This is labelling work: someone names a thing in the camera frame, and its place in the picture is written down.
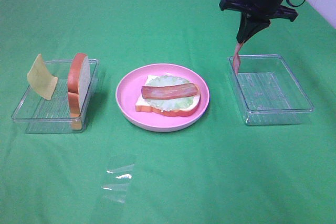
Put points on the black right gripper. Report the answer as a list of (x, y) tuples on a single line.
[(261, 9)]

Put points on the bread slice from tray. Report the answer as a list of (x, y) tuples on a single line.
[(174, 113)]

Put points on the green lettuce leaf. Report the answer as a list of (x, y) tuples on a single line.
[(184, 104)]

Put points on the long bacon strip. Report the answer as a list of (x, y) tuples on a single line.
[(169, 92)]

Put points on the yellow cheese slice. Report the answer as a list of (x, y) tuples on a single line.
[(41, 80)]

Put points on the right clear plastic tray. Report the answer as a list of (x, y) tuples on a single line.
[(267, 92)]

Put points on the clear plastic tray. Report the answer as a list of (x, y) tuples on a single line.
[(41, 116), (267, 92)]

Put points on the pink round plate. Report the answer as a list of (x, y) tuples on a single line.
[(129, 89)]

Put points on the green tablecloth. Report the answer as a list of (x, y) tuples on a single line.
[(219, 170)]

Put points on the bread slice in left tray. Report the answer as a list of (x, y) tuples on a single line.
[(78, 84)]

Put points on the clear tape patch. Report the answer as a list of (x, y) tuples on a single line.
[(118, 177)]

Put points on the left clear plastic tray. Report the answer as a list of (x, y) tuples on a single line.
[(41, 116)]

